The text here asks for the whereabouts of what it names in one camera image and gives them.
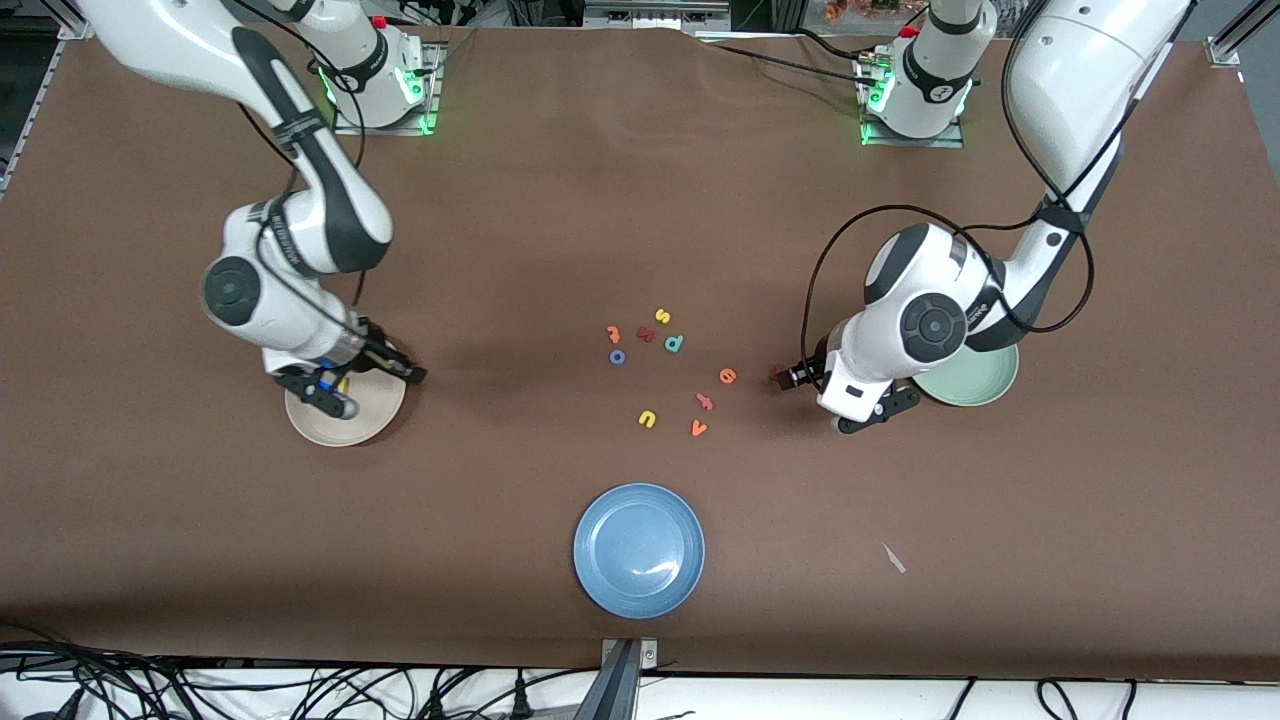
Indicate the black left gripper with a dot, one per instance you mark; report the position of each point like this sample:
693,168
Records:
811,372

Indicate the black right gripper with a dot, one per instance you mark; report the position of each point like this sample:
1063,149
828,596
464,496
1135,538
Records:
378,353

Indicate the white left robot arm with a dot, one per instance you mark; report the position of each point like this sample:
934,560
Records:
1070,80

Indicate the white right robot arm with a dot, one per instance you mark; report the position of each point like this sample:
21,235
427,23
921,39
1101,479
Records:
235,290

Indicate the beige brown plate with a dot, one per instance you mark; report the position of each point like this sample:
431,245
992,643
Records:
375,420

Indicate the light green plate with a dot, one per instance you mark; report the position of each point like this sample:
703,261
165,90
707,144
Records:
985,385

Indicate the white paper scrap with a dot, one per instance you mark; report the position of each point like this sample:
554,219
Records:
895,560

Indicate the blue plate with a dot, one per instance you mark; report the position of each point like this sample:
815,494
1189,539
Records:
640,550

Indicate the black power plug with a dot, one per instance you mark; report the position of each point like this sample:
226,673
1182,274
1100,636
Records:
437,703
520,698

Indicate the orange artificial flowers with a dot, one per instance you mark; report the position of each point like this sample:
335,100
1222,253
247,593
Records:
860,8

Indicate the grey power strip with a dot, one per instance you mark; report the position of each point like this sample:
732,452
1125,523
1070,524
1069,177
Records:
650,15

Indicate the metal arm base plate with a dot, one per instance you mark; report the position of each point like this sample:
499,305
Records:
915,142
432,100

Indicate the metal camera bracket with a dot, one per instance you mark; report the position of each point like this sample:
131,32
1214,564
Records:
625,690

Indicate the aluminium frame profile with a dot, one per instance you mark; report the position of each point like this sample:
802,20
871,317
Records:
1228,45
68,30

